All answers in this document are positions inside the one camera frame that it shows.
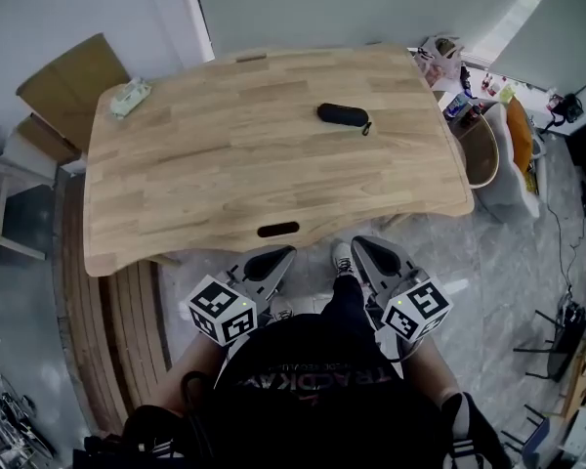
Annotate bicycle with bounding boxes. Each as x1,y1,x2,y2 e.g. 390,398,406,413
0,353,58,469

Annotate person's right forearm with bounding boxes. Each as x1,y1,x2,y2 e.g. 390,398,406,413
400,335,464,405

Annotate white printed plastic bag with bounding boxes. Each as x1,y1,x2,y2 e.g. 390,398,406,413
415,33,466,91

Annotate stack of wooden planks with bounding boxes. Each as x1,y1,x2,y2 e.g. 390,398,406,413
60,177,173,435

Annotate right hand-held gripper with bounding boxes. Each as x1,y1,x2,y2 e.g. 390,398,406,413
350,234,456,379

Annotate white padded chair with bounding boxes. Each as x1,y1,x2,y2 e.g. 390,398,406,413
477,99,549,220

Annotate orange cushion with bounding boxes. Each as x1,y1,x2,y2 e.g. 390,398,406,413
506,96,537,174

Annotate round wooden stool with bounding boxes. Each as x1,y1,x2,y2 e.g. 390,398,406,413
456,114,501,191

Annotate black metal frame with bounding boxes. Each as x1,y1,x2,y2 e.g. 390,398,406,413
512,299,586,386

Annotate brown cardboard boxes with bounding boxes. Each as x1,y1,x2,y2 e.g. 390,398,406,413
15,31,132,166

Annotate person's left forearm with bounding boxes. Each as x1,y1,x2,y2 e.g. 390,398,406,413
167,330,233,410

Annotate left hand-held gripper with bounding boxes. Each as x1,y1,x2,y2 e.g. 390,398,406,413
184,243,299,349

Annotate person's white right shoe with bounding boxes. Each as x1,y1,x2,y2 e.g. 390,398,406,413
330,238,356,277

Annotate pale green wipes packet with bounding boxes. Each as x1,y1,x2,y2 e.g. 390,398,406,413
110,76,153,122

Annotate person's black trouser leg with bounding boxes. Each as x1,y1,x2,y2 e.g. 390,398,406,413
320,272,373,322

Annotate person's black shirt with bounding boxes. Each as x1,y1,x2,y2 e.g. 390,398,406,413
213,312,451,469

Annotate black glasses case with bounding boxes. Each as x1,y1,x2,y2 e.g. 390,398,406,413
315,102,374,138

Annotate person's white left shoe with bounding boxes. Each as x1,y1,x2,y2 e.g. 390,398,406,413
267,294,295,325

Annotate black backpack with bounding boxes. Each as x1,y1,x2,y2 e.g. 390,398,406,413
71,369,217,469

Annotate pale wooden rack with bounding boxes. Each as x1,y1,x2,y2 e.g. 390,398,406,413
0,155,56,264

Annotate black floor cable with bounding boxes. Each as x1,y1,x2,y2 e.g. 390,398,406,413
545,201,586,313

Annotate black camera bag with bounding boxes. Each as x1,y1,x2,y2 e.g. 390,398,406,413
549,93,586,125

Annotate blue label bottle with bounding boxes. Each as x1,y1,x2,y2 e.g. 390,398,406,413
444,90,472,119

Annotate person's white shoe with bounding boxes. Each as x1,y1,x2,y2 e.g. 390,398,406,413
267,294,295,325
330,238,356,277

